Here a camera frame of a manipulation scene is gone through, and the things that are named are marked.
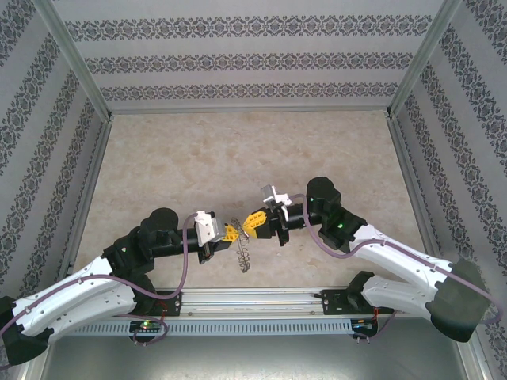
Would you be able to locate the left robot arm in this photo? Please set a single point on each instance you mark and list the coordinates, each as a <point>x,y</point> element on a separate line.
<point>71,301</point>

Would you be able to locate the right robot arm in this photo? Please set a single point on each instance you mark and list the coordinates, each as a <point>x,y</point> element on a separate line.
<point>396,253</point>

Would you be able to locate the grey metal sheet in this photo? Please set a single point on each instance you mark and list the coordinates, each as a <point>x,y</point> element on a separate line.
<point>253,360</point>

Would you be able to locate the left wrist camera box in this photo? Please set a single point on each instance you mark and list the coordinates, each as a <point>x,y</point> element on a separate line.
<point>208,227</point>

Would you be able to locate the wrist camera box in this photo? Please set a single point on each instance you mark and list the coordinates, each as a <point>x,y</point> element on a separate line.
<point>275,196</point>
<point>208,227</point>

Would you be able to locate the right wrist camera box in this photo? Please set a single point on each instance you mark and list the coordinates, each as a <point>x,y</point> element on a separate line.
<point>275,196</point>

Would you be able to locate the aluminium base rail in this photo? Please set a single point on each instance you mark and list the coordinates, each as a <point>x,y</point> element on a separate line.
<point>253,302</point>

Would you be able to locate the aluminium side rail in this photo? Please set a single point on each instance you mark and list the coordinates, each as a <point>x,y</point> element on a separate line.
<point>89,186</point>
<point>412,186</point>

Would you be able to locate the aluminium back rail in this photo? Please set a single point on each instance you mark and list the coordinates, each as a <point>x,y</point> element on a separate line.
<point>249,111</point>

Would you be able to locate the aluminium corner post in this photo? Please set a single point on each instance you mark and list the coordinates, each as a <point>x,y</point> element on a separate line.
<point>75,63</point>
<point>425,59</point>

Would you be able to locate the aluminium frame bar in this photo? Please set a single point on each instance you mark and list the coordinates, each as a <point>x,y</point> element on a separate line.
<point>39,370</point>
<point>473,364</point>

